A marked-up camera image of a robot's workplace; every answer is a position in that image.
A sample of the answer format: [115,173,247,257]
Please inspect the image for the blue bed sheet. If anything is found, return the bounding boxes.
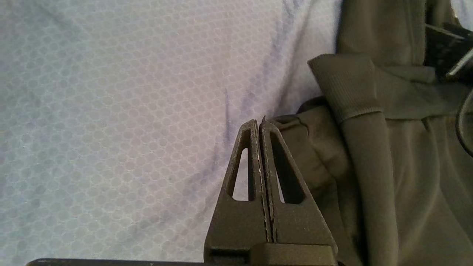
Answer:
[0,0,473,263]

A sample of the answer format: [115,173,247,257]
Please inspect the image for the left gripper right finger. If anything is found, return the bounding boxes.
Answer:
[251,117,339,266]

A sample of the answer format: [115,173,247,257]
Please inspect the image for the black zip hoodie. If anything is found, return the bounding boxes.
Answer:
[272,0,473,266]

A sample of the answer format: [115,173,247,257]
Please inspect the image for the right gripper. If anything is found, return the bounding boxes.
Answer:
[424,22,473,83]

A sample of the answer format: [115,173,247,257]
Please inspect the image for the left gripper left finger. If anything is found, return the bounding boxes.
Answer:
[204,119,273,265]

